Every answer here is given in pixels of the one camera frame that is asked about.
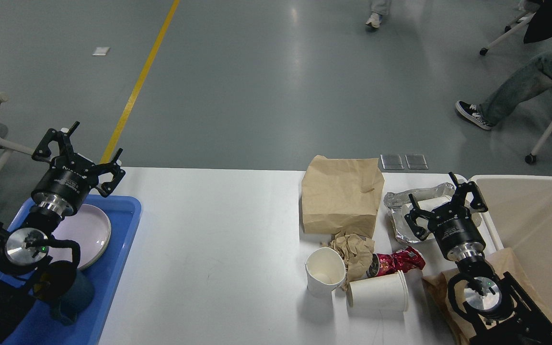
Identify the lying white paper cup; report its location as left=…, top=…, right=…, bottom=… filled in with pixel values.
left=346, top=271, right=409, bottom=312

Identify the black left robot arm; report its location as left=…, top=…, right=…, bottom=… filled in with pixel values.
left=0, top=122, right=126, bottom=344

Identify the white paper cup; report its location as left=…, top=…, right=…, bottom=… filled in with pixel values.
left=346, top=271, right=409, bottom=312
left=305, top=247, right=346, bottom=297

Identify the seated person in jeans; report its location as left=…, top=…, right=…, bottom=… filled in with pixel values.
left=454, top=0, right=552, bottom=130

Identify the right floor socket plate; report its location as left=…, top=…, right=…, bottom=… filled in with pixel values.
left=404, top=154, right=429, bottom=170

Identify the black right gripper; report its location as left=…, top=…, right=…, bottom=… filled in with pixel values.
left=404, top=172, right=489, bottom=262

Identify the aluminium foil tray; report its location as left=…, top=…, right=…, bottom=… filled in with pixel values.
left=383, top=183, right=455, bottom=244

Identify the light green plate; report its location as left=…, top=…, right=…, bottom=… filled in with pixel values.
left=78, top=239, right=109, bottom=271

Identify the pink plate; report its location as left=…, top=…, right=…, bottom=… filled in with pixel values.
left=52, top=204, right=112, bottom=243

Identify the red snack wrapper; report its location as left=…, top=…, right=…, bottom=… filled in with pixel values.
left=366, top=245, right=426, bottom=278

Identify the left floor socket plate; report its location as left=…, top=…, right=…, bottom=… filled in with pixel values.
left=380, top=154, right=404, bottom=170

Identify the white office chair right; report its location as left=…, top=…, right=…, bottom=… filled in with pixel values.
left=478, top=0, right=552, bottom=165

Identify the white container in foil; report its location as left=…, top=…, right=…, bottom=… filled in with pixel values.
left=401, top=195, right=451, bottom=241

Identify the floor socket plate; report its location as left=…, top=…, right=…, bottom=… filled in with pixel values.
left=404, top=154, right=429, bottom=170
left=380, top=154, right=404, bottom=170

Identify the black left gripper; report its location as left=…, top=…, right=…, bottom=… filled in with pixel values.
left=31, top=121, right=127, bottom=216

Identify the blue plastic tray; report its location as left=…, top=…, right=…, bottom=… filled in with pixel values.
left=0, top=195, right=142, bottom=345

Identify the white plastic bin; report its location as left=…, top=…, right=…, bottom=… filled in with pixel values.
left=471, top=175, right=552, bottom=320

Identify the dark teal mug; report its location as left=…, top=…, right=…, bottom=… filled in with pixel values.
left=33, top=261, right=95, bottom=326

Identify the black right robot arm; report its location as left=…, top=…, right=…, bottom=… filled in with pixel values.
left=404, top=172, right=552, bottom=345

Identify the brown paper bag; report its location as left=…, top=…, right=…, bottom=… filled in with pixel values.
left=301, top=155, right=385, bottom=238

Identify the standing person in black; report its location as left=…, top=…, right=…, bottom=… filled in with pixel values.
left=365, top=0, right=392, bottom=29

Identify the brown paper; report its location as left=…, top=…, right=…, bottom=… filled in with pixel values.
left=326, top=233, right=375, bottom=292
left=422, top=248, right=552, bottom=345

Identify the crumpled brown paper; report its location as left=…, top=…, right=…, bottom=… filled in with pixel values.
left=326, top=233, right=375, bottom=292

